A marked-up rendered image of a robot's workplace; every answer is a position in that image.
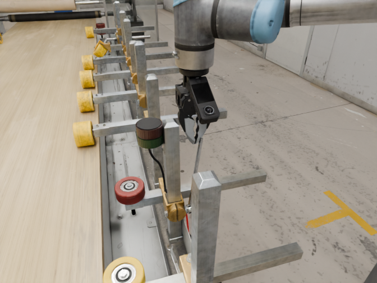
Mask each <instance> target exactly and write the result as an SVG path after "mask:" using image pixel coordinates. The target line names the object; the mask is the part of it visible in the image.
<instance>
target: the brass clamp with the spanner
mask: <svg viewBox="0 0 377 283"><path fill-rule="evenodd" d="M158 180H159V188H160V189H161V191H162V195H163V205H164V209H165V211H164V214H165V217H167V218H168V219H169V220H170V221H172V222H177V221H180V220H182V219H184V217H185V216H186V211H185V208H184V201H183V197H182V195H181V200H180V201H177V202H172V203H168V200H167V197H166V194H165V192H164V184H163V178H159V179H158Z"/></svg>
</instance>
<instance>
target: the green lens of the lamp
mask: <svg viewBox="0 0 377 283"><path fill-rule="evenodd" d="M163 142H164V139H163V133H162V135H161V136H160V137H159V138H157V139H154V140H144V139H141V138H139V137H138V136H137V143H138V145H139V146H140V147H142V148H145V149H153V148H157V147H159V146H161V145H162V144H163Z"/></svg>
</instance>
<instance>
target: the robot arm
mask: <svg viewBox="0 0 377 283"><path fill-rule="evenodd" d="M173 8H174V48H175V51H173V52H172V54H173V56H175V65H176V66H177V67H179V72H180V74H182V75H183V82H182V83H181V84H176V85H175V88H176V104H177V105H178V109H179V112H178V120H179V122H180V124H181V126H182V128H183V130H184V132H185V134H186V136H187V138H188V140H189V141H190V142H191V143H192V144H197V143H198V142H199V138H200V137H201V138H202V137H203V135H204V134H205V132H206V130H207V128H208V127H209V125H210V123H212V122H217V121H218V119H219V116H220V112H219V109H218V107H217V104H216V102H215V99H214V96H213V93H212V90H211V88H210V85H209V83H208V80H207V78H206V76H204V75H206V74H208V73H209V68H210V67H212V66H213V64H214V42H215V39H216V38H217V39H226V40H236V41H243V42H253V43H256V44H264V43H265V44H270V43H272V42H274V41H275V40H276V38H277V35H278V34H279V31H280V29H281V28H292V27H294V26H310V25H337V24H363V23H377V0H173ZM201 76H202V77H201ZM182 85H183V86H182ZM192 115H197V117H196V126H197V128H196V135H195V132H194V126H195V120H194V119H193V118H192ZM194 135H195V137H194Z"/></svg>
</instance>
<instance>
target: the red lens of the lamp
mask: <svg viewBox="0 0 377 283"><path fill-rule="evenodd" d="M159 120H160V119H159ZM137 122H138V121H137ZM162 133H163V123H162V121H161V125H160V127H159V128H157V129H154V130H142V129H139V128H138V127H137V123H136V134H137V136H138V137H140V138H142V139H155V138H158V137H160V136H161V135H162Z"/></svg>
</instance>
